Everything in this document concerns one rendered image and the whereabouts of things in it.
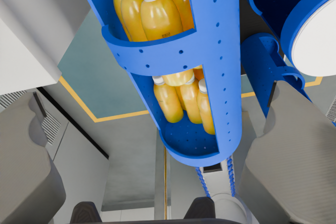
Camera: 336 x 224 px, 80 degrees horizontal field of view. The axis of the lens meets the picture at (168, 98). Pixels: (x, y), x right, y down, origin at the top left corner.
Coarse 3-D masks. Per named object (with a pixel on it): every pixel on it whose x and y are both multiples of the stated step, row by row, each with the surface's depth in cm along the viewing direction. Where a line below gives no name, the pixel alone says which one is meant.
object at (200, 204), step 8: (200, 200) 5; (208, 200) 5; (80, 208) 5; (88, 208) 5; (192, 208) 5; (200, 208) 5; (208, 208) 5; (72, 216) 5; (80, 216) 5; (88, 216) 5; (96, 216) 5; (184, 216) 5; (192, 216) 5; (200, 216) 5; (208, 216) 5
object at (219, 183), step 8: (224, 160) 129; (232, 160) 144; (224, 168) 137; (208, 176) 147; (216, 176) 147; (224, 176) 147; (208, 184) 158; (216, 184) 158; (224, 184) 158; (216, 192) 171; (224, 192) 169
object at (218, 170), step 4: (216, 164) 104; (220, 164) 105; (204, 168) 105; (208, 168) 104; (212, 168) 103; (216, 168) 103; (220, 168) 103; (204, 172) 105; (208, 172) 104; (212, 172) 104; (216, 172) 104; (220, 172) 104
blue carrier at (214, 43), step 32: (96, 0) 42; (192, 0) 28; (224, 0) 31; (192, 32) 32; (224, 32) 35; (128, 64) 38; (160, 64) 35; (192, 64) 35; (224, 64) 39; (224, 96) 45; (160, 128) 72; (192, 128) 75; (224, 128) 53; (192, 160) 62
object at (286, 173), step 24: (288, 96) 9; (288, 120) 8; (312, 120) 8; (264, 144) 7; (288, 144) 7; (312, 144) 7; (264, 168) 6; (288, 168) 6; (312, 168) 6; (240, 192) 7; (264, 192) 6; (288, 192) 5; (312, 192) 5; (264, 216) 6; (288, 216) 5; (312, 216) 5
